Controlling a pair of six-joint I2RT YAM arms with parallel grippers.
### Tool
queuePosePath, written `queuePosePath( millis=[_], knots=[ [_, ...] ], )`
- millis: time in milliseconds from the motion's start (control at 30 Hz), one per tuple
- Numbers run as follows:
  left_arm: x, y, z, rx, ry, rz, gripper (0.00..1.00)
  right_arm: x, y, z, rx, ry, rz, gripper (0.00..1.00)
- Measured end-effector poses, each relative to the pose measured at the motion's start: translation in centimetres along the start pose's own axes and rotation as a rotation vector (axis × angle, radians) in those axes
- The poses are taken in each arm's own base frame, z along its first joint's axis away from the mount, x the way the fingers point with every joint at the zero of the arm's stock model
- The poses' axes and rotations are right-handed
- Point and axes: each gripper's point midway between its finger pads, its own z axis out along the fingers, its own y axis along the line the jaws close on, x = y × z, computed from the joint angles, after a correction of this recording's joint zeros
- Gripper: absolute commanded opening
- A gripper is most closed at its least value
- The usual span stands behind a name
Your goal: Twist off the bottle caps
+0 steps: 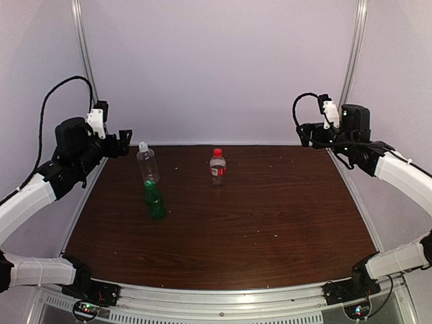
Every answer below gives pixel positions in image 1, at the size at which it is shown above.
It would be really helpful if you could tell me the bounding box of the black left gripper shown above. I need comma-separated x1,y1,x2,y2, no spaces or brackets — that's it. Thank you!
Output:
74,128,132,175

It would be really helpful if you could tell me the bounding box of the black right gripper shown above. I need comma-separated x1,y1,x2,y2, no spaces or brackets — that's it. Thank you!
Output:
296,121,355,157

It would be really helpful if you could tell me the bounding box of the clear bottle white cap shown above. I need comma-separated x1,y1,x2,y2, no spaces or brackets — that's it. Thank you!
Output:
136,141,160,184

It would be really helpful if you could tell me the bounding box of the green plastic bottle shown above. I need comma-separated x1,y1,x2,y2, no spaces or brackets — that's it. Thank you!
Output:
144,180,166,220

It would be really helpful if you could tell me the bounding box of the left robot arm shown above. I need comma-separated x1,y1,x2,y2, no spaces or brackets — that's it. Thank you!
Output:
1,117,132,300

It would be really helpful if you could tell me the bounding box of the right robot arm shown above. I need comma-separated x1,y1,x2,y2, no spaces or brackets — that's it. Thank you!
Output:
296,101,431,298

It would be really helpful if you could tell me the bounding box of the red bottle cap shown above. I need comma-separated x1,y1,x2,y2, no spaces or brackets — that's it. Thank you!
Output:
213,148,223,158

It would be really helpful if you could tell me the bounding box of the clear bottle red label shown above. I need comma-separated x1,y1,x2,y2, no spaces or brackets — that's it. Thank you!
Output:
209,156,226,186

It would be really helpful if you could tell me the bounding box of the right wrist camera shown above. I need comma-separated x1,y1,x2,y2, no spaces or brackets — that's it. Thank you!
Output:
318,94,340,130

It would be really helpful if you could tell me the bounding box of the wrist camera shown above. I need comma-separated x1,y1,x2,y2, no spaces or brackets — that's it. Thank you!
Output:
86,101,109,140
318,94,340,130

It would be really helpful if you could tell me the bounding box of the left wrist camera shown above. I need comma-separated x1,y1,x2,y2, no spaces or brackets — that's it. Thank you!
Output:
86,101,109,140

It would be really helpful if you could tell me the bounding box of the right black braided cable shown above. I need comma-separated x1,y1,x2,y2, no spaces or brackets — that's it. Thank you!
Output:
292,92,321,142

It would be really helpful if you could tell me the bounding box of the black braided cable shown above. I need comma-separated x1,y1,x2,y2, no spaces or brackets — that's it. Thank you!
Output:
34,75,95,176
292,92,321,142

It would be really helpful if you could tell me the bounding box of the left black braided cable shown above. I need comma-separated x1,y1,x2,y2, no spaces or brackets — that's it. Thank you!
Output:
34,75,95,176

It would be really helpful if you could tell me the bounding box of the right aluminium frame post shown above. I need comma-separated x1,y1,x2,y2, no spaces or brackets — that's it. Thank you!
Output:
339,0,368,106

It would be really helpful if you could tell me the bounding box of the aluminium frame post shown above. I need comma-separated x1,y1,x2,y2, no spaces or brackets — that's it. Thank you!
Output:
71,0,99,104
339,0,368,106

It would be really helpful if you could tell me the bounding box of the left aluminium frame post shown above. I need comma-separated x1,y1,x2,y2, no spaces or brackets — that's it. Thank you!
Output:
71,0,99,104

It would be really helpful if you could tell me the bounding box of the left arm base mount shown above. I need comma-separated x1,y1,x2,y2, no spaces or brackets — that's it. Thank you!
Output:
60,254,120,307

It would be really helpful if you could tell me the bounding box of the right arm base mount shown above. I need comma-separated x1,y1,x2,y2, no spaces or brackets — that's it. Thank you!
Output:
323,254,381,306

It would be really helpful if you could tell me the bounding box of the aluminium front rail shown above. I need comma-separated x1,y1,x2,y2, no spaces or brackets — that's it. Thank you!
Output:
36,279,406,324

